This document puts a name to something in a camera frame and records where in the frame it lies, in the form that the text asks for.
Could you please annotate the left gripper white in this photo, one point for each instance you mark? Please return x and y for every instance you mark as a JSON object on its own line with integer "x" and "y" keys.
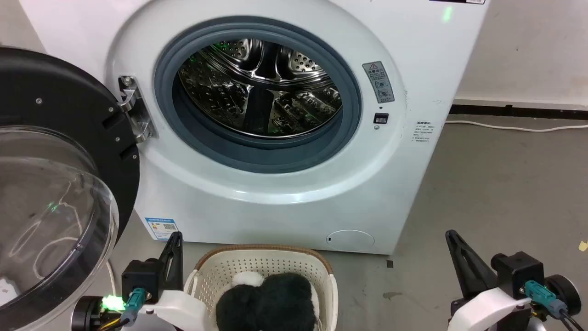
{"x": 183, "y": 305}

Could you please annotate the small printed text sticker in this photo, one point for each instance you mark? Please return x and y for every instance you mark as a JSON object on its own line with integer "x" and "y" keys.
{"x": 422, "y": 132}

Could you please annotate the blue energy label sticker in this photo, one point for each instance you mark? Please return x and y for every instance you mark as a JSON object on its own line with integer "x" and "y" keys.
{"x": 161, "y": 227}

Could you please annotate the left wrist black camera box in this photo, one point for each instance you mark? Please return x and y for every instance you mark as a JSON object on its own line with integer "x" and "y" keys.
{"x": 140, "y": 276}

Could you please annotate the grey rubber door gasket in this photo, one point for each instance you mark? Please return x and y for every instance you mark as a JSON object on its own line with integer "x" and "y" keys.
{"x": 202, "y": 142}

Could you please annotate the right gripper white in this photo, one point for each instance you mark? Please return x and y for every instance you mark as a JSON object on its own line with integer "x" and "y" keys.
{"x": 489, "y": 310}

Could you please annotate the round drain filter cover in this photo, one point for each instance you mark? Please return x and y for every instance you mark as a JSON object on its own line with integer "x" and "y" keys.
{"x": 350, "y": 240}

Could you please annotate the white perforated laundry basket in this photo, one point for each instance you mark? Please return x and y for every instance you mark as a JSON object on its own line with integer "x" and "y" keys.
{"x": 216, "y": 271}

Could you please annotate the yellow tape scrap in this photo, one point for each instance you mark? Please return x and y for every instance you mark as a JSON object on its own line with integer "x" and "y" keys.
{"x": 583, "y": 246}

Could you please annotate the black door latch socket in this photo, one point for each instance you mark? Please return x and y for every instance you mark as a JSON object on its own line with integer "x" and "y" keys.
{"x": 381, "y": 118}

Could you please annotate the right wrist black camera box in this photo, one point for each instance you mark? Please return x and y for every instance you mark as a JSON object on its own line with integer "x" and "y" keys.
{"x": 519, "y": 271}

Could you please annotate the metal door hinge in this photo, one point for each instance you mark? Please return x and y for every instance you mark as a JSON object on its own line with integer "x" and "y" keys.
{"x": 135, "y": 110}

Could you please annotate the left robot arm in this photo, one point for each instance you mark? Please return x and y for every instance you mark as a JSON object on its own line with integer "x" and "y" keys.
{"x": 87, "y": 315}

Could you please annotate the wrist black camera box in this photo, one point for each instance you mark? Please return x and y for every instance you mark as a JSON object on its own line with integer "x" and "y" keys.
{"x": 140, "y": 276}
{"x": 519, "y": 271}

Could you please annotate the steel washer drum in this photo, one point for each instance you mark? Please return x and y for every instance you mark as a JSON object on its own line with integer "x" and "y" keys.
{"x": 257, "y": 87}

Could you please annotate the black washer door with glass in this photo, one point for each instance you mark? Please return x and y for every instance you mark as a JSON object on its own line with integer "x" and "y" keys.
{"x": 69, "y": 115}

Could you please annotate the grey warning sticker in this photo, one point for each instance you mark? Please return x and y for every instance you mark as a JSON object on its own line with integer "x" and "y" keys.
{"x": 378, "y": 82}

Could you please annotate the black and white panda plush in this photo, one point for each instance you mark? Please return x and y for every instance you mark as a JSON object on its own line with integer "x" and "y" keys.
{"x": 271, "y": 301}

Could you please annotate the black baseboard strip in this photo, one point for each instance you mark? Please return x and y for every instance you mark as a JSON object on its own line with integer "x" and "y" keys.
{"x": 519, "y": 111}

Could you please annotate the white front-load washing machine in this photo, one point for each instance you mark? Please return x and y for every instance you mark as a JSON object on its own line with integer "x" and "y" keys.
{"x": 285, "y": 207}

